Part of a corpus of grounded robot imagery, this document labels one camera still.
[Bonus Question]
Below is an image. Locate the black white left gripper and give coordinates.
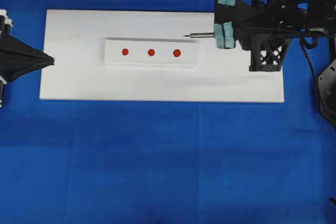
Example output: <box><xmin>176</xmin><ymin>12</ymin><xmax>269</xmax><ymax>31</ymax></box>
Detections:
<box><xmin>0</xmin><ymin>8</ymin><xmax>55</xmax><ymax>108</ymax></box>

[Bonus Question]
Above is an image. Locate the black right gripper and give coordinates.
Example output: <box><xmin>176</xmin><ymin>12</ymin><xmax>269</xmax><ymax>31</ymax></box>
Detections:
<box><xmin>214</xmin><ymin>0</ymin><xmax>291</xmax><ymax>72</ymax></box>

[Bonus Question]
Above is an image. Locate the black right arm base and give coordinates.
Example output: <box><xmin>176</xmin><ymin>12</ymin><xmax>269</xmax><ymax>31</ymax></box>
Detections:
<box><xmin>318</xmin><ymin>60</ymin><xmax>335</xmax><ymax>127</ymax></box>

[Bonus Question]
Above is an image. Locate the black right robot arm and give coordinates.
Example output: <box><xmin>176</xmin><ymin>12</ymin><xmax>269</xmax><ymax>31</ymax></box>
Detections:
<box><xmin>214</xmin><ymin>0</ymin><xmax>335</xmax><ymax>72</ymax></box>

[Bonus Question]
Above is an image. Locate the right red dot mark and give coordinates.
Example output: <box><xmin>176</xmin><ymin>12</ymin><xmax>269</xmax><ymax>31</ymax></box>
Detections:
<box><xmin>173</xmin><ymin>49</ymin><xmax>181</xmax><ymax>57</ymax></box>

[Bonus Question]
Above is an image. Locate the red dot mark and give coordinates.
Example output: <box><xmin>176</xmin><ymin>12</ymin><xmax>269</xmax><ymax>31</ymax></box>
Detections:
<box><xmin>122</xmin><ymin>48</ymin><xmax>129</xmax><ymax>56</ymax></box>
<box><xmin>148</xmin><ymin>49</ymin><xmax>155</xmax><ymax>57</ymax></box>
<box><xmin>173</xmin><ymin>49</ymin><xmax>181</xmax><ymax>57</ymax></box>

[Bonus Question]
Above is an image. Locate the middle red dot mark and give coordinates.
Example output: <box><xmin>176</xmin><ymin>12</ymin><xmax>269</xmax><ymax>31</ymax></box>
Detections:
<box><xmin>148</xmin><ymin>49</ymin><xmax>155</xmax><ymax>57</ymax></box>

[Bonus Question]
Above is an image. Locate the left red dot mark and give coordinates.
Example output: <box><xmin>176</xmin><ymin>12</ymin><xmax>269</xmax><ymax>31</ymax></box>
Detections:
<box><xmin>122</xmin><ymin>48</ymin><xmax>129</xmax><ymax>56</ymax></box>

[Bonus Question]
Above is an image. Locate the large white foam board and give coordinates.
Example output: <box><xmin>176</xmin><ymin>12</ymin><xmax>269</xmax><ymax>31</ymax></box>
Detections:
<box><xmin>40</xmin><ymin>9</ymin><xmax>285</xmax><ymax>103</ymax></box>

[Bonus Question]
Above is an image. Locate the small white raised plate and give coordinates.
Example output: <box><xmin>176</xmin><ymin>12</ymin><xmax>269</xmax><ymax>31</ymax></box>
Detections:
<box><xmin>103</xmin><ymin>38</ymin><xmax>199</xmax><ymax>68</ymax></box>

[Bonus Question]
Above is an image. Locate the black aluminium frame post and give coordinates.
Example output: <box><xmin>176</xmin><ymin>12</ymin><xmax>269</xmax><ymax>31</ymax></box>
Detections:
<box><xmin>327</xmin><ymin>0</ymin><xmax>335</xmax><ymax>63</ymax></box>

